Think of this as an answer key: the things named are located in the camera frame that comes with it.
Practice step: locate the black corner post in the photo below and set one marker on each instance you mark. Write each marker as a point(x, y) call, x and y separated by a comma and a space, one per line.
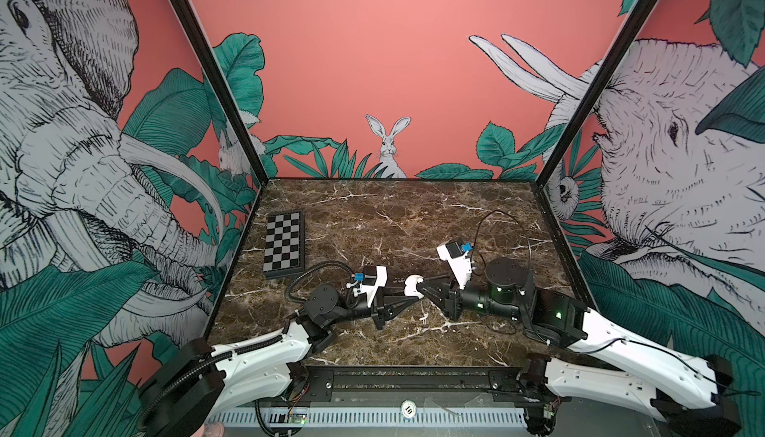
point(635, 21)
point(215, 77)

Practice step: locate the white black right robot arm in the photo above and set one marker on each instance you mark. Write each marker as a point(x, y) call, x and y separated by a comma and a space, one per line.
point(691, 394)

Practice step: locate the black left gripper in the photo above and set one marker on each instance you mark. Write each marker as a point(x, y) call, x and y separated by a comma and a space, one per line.
point(382, 304)

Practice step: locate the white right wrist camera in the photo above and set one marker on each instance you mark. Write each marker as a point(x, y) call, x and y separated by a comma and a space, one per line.
point(457, 254)

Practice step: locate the poker chip on vent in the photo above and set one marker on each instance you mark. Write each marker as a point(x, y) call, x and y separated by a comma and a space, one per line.
point(409, 409)

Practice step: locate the black left corner post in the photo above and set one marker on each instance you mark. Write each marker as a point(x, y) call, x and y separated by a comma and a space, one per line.
point(215, 77)

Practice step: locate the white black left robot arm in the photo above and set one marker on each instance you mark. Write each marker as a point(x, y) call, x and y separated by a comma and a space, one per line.
point(201, 380)

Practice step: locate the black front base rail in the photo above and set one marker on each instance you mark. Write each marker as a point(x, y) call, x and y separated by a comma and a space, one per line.
point(439, 386)

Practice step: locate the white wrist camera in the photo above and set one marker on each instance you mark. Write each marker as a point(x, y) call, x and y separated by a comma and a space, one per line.
point(370, 284)
point(457, 254)

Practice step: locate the black right corner post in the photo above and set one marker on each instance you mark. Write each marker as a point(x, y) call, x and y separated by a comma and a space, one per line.
point(635, 21)

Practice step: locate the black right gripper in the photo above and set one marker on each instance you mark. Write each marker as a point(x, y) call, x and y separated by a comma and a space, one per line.
point(452, 300)

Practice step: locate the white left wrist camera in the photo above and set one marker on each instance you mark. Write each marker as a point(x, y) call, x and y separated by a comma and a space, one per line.
point(370, 284)

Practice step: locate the white perforated vent strip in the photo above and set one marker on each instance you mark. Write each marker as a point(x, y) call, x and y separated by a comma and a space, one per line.
point(351, 417)

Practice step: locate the white round puck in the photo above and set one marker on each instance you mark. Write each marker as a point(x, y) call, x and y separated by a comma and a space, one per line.
point(411, 286)

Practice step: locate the black white chessboard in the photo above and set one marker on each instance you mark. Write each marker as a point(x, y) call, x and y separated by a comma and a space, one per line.
point(284, 249)

